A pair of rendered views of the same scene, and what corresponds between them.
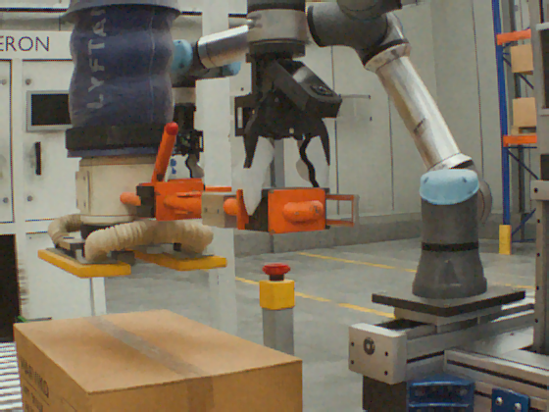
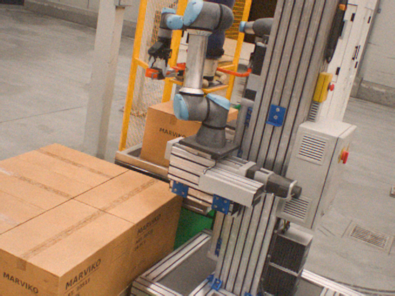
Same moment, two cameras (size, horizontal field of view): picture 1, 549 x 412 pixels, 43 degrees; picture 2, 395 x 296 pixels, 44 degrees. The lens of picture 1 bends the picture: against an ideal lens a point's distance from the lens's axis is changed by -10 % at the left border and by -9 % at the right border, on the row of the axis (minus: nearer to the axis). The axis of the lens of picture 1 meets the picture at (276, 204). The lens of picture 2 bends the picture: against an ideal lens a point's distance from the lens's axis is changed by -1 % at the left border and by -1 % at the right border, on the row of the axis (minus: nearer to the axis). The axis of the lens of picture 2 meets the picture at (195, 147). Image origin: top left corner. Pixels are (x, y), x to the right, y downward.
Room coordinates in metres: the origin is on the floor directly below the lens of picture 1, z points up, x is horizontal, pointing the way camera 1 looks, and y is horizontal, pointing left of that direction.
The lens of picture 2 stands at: (-0.39, -2.38, 1.75)
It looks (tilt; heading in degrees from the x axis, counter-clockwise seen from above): 18 degrees down; 55
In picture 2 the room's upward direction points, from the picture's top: 11 degrees clockwise
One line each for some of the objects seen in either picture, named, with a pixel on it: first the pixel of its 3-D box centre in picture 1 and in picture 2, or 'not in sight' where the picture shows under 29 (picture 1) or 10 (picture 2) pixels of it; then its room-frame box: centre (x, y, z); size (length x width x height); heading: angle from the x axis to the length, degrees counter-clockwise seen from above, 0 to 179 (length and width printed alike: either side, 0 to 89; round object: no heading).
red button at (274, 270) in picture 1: (275, 272); not in sight; (1.91, 0.01, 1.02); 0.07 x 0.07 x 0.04
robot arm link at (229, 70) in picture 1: (212, 62); not in sight; (1.76, 0.14, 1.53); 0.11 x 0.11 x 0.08; 64
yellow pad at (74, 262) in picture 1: (78, 253); (187, 77); (1.40, 0.38, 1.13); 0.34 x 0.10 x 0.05; 31
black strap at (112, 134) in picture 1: (121, 137); (206, 49); (1.45, 0.30, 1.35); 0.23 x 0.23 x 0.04
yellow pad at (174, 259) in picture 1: (166, 247); (212, 84); (1.50, 0.22, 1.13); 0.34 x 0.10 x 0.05; 31
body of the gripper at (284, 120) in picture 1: (274, 93); (163, 47); (0.96, 0.00, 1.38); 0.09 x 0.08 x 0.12; 30
